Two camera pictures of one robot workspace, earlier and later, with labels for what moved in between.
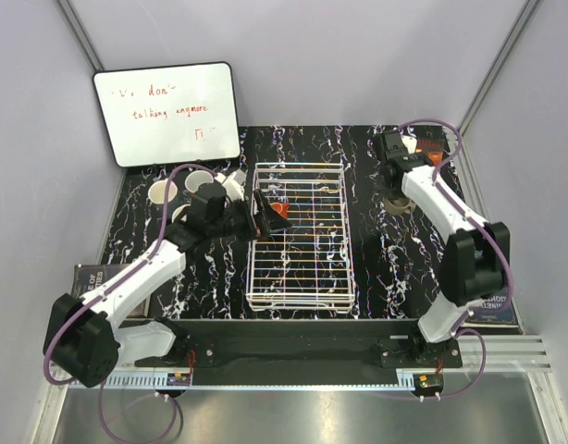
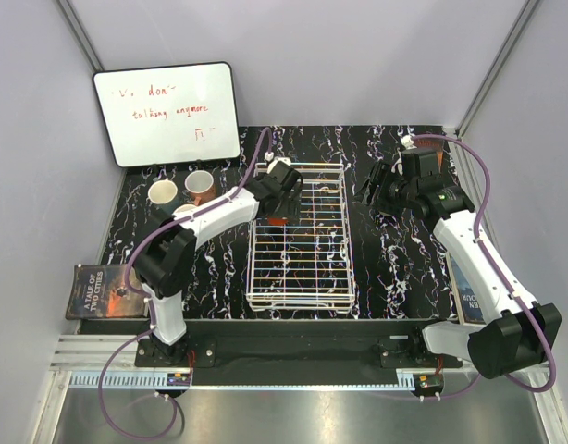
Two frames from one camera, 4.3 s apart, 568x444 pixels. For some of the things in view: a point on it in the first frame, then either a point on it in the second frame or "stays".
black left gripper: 262,224 to 285,210
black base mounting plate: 307,345 stays
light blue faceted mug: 177,211 stays
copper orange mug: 196,178 stays
